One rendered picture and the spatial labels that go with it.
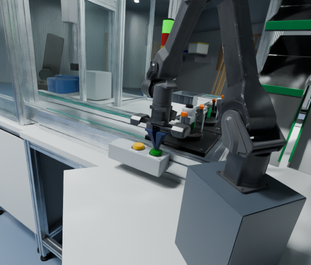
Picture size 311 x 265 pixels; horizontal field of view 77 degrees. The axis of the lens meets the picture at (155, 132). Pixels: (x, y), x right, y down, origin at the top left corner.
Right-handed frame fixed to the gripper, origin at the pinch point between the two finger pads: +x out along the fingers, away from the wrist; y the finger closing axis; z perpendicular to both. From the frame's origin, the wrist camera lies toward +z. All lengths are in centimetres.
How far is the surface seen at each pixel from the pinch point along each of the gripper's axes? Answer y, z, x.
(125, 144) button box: 11.5, -1.2, 4.9
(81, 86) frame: 74, 35, -4
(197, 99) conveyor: 31, 138, 8
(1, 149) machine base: 101, -3, 35
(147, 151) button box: 2.7, -0.7, 4.8
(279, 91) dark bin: -29.1, 12.8, -19.0
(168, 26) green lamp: 16, 31, -38
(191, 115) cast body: -3.5, 19.4, -5.2
